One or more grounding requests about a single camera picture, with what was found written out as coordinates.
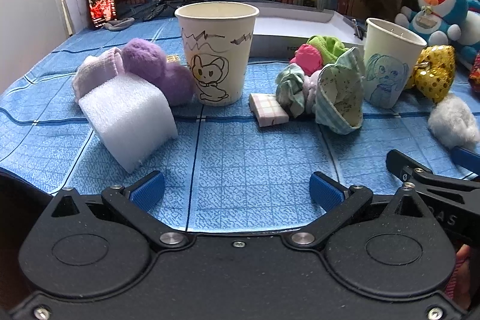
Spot white fluffy pompom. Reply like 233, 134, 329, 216
428, 93, 479, 151

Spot white foam sponge block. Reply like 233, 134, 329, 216
79, 73, 178, 173

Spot green floral fabric pouch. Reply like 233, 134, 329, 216
312, 47, 365, 135

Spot gold sequin bow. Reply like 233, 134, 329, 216
404, 45, 456, 104

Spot pink checkered eraser block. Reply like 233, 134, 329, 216
249, 93, 289, 127

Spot purple furry monster plush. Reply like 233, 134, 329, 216
121, 38, 194, 106

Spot pale pink knit sock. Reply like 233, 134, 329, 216
72, 47, 125, 102

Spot person's hand at right edge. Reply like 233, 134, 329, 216
445, 244, 471, 310

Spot red patterned fabric pouch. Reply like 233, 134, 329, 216
469, 52, 480, 93

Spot blue checkered tablecloth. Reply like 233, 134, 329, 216
1, 18, 471, 232

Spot pink and green scrunchie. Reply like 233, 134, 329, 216
289, 36, 347, 76

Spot small beige die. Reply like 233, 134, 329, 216
167, 54, 181, 63

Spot Doraemon plush toy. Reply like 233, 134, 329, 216
394, 0, 479, 66

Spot white shallow cardboard box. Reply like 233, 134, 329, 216
240, 0, 364, 59

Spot paper cup with rabbit drawing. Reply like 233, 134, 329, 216
175, 1, 260, 106

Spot miniature black bicycle model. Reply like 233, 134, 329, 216
119, 0, 191, 22

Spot grey coiled strap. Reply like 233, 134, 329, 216
101, 17, 135, 33

